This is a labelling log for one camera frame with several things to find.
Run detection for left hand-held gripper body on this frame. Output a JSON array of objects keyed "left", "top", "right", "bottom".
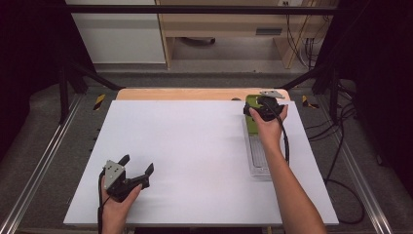
[{"left": 102, "top": 159, "right": 151, "bottom": 204}]

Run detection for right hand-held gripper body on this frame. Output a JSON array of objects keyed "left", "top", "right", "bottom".
[{"left": 243, "top": 90, "right": 286, "bottom": 122}]

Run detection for green phone case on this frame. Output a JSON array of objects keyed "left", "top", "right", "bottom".
[{"left": 244, "top": 94, "right": 271, "bottom": 136}]

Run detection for clear plastic tray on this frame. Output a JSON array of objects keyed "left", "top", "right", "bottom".
[{"left": 242, "top": 115, "right": 273, "bottom": 179}]

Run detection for person's right hand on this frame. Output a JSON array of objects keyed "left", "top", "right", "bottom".
[{"left": 248, "top": 103, "right": 289, "bottom": 149}]

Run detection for person's left hand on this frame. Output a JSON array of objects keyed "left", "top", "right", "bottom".
[{"left": 100, "top": 181, "right": 143, "bottom": 222}]

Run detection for wooden table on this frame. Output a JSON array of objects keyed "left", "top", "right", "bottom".
[{"left": 116, "top": 87, "right": 291, "bottom": 102}]

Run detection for wooden desk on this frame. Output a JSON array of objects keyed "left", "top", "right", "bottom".
[{"left": 155, "top": 0, "right": 339, "bottom": 70}]

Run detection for dark curved tube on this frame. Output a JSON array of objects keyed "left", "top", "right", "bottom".
[{"left": 179, "top": 36, "right": 216, "bottom": 47}]

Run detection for white power strip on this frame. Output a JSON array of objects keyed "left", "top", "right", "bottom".
[{"left": 277, "top": 0, "right": 305, "bottom": 7}]

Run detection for black curtain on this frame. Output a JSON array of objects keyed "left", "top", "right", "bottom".
[
  {"left": 0, "top": 0, "right": 95, "bottom": 162},
  {"left": 316, "top": 0, "right": 413, "bottom": 183}
]

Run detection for white cabinet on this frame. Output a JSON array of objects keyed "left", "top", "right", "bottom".
[{"left": 64, "top": 0, "right": 167, "bottom": 64}]

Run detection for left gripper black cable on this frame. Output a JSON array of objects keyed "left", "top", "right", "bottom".
[{"left": 96, "top": 170, "right": 111, "bottom": 234}]

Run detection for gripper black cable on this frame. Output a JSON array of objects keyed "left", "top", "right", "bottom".
[
  {"left": 96, "top": 170, "right": 111, "bottom": 234},
  {"left": 261, "top": 100, "right": 291, "bottom": 166}
]

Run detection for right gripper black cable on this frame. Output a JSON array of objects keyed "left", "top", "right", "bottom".
[{"left": 261, "top": 100, "right": 291, "bottom": 166}]

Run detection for black frame strut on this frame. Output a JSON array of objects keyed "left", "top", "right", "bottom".
[
  {"left": 57, "top": 59, "right": 127, "bottom": 125},
  {"left": 275, "top": 62, "right": 341, "bottom": 124}
]

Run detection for black floor cables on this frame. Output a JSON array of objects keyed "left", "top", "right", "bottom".
[{"left": 306, "top": 80, "right": 366, "bottom": 226}]

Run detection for bundle of hanging cables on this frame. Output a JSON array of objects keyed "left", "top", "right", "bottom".
[{"left": 284, "top": 14, "right": 326, "bottom": 70}]

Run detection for aluminium floor rail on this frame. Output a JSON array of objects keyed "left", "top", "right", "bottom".
[
  {"left": 319, "top": 97, "right": 394, "bottom": 234},
  {"left": 0, "top": 93, "right": 83, "bottom": 234}
]

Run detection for black horizontal frame bar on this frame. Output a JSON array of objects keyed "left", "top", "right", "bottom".
[{"left": 64, "top": 4, "right": 346, "bottom": 16}]

